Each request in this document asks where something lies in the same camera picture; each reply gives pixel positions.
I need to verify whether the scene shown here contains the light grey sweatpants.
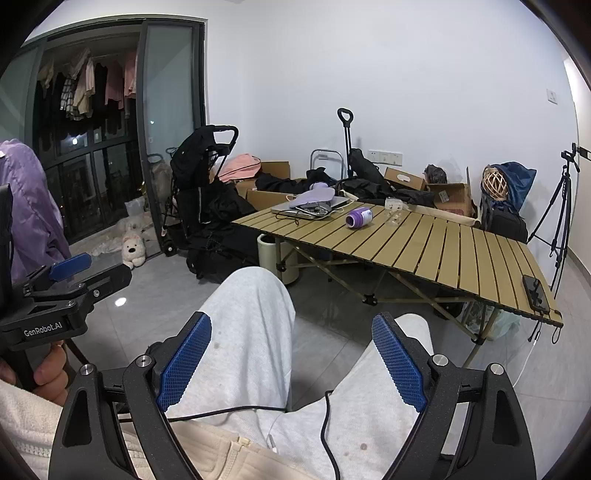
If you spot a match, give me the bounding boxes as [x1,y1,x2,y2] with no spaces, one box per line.
[164,267,435,480]

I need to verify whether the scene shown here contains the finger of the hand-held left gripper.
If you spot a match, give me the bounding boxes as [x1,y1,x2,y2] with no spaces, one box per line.
[69,263,134,306]
[23,252,94,296]

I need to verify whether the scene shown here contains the open cardboard box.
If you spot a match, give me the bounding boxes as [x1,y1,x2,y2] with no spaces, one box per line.
[246,188,297,212]

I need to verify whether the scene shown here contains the cream zip jacket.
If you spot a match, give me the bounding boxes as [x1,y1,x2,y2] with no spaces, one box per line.
[69,406,308,480]

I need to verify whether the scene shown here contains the pile of black clothes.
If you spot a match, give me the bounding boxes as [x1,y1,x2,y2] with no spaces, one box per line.
[255,167,437,209]

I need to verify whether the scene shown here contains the slatted folding table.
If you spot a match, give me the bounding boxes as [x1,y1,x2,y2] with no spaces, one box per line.
[231,200,565,370]

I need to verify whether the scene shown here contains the black stroller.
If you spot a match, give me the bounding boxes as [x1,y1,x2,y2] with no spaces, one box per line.
[163,124,241,280]

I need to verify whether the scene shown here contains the lilac cloth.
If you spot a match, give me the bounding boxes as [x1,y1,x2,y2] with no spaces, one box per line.
[288,182,337,206]

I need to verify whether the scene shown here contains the cardboard box with handle hole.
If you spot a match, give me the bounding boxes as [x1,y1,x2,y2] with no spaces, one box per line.
[383,167,428,192]

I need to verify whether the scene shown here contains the black smartphone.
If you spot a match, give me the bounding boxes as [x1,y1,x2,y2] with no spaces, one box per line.
[522,274,551,311]

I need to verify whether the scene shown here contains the white plush dog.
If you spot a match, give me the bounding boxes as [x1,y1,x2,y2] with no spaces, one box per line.
[120,231,148,270]

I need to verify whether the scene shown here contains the person's left hand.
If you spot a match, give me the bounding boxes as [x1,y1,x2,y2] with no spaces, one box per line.
[0,342,71,406]

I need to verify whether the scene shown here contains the white folding frame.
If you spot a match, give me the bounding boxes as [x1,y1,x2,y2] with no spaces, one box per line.
[310,148,344,179]

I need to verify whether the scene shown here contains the black cart handle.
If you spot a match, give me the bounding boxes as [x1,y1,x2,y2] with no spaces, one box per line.
[337,107,355,180]

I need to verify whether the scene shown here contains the purple jar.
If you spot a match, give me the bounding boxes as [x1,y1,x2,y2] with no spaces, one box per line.
[346,208,374,229]

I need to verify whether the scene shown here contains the beige paper roll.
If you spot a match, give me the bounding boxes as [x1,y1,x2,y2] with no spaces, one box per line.
[414,204,482,228]

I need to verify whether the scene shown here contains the glass sliding door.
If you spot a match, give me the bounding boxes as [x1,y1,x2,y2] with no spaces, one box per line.
[136,18,207,256]

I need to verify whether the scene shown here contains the pale green bag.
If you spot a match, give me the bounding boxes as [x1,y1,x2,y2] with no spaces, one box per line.
[479,308,522,343]

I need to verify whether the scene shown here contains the person's left forearm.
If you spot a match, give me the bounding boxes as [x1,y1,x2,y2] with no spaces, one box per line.
[0,379,70,469]

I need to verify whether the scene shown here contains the cardboard box with label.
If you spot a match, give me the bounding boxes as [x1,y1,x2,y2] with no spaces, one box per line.
[426,183,472,217]

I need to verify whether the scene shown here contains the black tripod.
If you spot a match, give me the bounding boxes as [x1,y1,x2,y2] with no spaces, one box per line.
[527,142,581,297]

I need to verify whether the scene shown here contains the pink bag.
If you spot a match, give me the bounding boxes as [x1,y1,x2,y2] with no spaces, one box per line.
[216,154,262,182]

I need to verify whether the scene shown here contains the wicker ball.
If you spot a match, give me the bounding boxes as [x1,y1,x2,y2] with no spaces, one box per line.
[481,165,509,201]

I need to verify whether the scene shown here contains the thin black cable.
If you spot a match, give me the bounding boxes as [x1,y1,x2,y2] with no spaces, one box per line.
[117,390,346,480]

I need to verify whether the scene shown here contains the row of hanging clothes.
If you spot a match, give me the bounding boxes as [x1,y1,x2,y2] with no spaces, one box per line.
[36,47,139,123]

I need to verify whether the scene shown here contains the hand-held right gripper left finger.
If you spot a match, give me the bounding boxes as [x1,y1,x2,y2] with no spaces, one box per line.
[48,311,213,480]

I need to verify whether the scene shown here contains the grey laptop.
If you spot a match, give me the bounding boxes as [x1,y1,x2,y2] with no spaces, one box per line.
[270,196,352,219]

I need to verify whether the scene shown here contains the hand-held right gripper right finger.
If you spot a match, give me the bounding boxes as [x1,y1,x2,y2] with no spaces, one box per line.
[372,313,539,480]

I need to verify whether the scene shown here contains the purple jacket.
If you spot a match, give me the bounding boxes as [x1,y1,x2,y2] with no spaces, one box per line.
[0,139,73,283]

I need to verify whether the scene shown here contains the white charging cable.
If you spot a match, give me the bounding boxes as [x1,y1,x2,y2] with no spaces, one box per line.
[507,323,542,386]

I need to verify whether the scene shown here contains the white wall socket strip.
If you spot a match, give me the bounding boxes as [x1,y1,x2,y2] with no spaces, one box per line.
[366,150,403,166]

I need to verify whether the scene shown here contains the white waste bin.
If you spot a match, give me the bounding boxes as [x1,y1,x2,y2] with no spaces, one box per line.
[257,233,304,285]

